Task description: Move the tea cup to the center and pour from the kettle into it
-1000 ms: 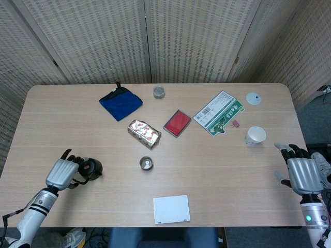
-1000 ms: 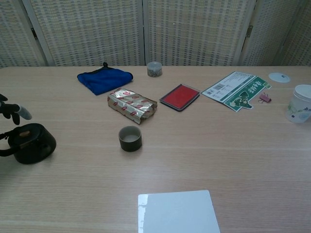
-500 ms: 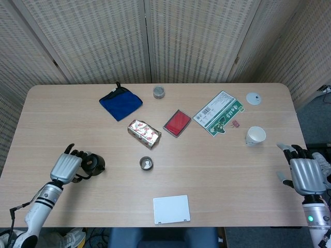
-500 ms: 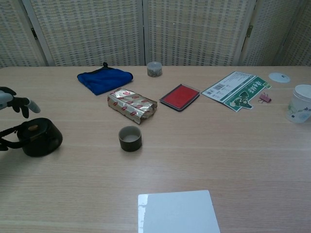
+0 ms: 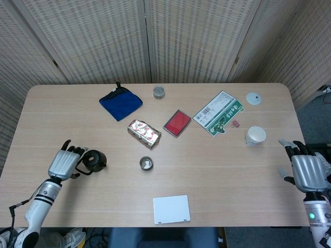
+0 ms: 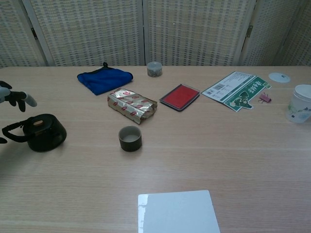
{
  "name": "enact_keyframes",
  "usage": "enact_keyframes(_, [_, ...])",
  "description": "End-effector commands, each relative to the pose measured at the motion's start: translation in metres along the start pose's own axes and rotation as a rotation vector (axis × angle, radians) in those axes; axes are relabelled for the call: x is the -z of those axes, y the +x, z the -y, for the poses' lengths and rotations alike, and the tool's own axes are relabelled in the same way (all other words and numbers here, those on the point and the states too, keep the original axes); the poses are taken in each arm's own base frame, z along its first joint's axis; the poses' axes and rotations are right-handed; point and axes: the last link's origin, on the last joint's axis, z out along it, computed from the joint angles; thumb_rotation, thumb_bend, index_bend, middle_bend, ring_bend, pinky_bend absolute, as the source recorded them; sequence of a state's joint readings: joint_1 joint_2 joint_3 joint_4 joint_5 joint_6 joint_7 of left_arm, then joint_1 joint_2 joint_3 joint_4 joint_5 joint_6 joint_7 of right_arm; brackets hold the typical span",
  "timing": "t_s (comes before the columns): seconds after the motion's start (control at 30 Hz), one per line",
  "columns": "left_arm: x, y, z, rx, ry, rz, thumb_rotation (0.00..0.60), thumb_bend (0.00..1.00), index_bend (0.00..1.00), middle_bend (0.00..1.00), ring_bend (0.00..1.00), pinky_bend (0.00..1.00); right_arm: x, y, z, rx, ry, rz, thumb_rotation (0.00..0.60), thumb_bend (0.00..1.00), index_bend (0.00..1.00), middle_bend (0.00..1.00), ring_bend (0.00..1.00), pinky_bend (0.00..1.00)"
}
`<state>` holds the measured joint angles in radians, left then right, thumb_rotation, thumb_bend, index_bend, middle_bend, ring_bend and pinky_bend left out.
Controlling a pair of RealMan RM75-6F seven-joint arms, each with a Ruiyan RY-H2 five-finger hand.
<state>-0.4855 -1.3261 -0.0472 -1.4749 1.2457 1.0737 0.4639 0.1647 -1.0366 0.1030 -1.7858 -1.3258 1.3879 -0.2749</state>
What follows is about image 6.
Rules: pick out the black cast iron teapot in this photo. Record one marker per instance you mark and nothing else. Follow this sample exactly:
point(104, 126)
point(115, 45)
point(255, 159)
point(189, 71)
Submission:
point(46, 138)

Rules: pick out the small clear round jar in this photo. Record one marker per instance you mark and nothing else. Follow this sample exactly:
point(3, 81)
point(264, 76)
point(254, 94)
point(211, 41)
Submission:
point(154, 70)

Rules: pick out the silver patterned foil packet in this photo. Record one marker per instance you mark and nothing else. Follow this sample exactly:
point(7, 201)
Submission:
point(131, 106)

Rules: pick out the pink binder clip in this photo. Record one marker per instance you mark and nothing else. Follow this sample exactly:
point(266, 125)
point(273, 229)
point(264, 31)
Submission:
point(265, 98)

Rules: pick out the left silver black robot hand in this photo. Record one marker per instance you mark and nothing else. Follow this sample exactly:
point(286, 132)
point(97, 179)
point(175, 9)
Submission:
point(17, 97)

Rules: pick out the white rectangular board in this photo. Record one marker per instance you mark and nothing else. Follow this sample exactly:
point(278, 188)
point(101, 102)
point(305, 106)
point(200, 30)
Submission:
point(179, 213)

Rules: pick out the woven folding screen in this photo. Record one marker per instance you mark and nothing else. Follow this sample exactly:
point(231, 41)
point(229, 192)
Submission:
point(92, 31)

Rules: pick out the blue folded cloth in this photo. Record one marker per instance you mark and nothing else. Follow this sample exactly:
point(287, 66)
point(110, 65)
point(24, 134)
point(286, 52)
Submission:
point(104, 80)

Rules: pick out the dark green ceramic cup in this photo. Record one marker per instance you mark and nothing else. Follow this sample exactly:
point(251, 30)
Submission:
point(130, 144)

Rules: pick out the green white flat carton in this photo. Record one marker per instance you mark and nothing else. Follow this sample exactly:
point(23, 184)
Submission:
point(230, 89)

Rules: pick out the white round lid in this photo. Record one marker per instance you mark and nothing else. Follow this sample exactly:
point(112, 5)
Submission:
point(277, 77)

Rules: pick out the red ink pad case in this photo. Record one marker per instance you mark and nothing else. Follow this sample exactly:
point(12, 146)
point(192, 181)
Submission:
point(179, 97)

